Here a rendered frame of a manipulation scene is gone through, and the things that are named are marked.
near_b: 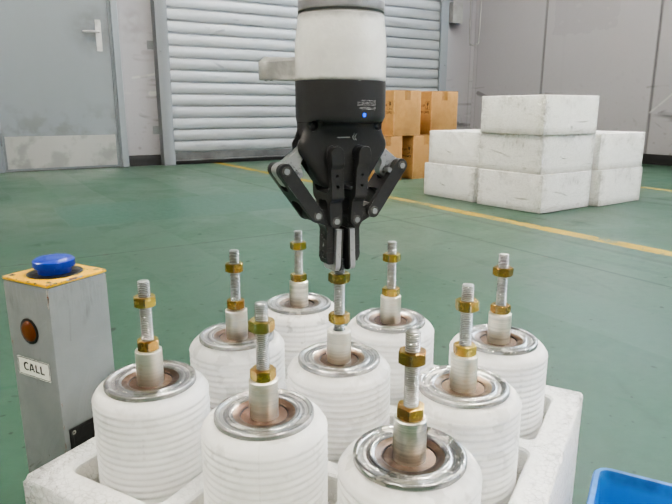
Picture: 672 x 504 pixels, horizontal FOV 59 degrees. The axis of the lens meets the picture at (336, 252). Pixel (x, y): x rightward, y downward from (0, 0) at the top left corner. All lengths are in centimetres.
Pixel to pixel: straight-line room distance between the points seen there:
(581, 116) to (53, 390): 278
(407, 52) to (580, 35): 170
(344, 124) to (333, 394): 23
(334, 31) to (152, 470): 37
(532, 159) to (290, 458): 263
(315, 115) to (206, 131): 513
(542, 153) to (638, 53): 334
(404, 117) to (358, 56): 370
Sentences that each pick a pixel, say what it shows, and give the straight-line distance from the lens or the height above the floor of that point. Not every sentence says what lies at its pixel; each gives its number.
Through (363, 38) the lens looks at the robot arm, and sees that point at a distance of 49.
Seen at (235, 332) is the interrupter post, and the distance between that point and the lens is 61.
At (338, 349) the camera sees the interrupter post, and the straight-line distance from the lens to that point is 55.
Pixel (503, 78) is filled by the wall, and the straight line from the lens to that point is 713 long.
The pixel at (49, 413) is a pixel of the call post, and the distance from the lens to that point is 69.
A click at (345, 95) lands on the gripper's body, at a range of 48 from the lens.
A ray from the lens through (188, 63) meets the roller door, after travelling 556.
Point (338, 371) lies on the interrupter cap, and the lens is 53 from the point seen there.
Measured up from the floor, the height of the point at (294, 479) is 22.
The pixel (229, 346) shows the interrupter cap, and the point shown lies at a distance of 59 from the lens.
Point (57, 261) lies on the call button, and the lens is 66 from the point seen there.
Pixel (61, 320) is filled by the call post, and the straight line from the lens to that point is 65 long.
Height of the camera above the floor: 48
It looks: 13 degrees down
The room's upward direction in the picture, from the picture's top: straight up
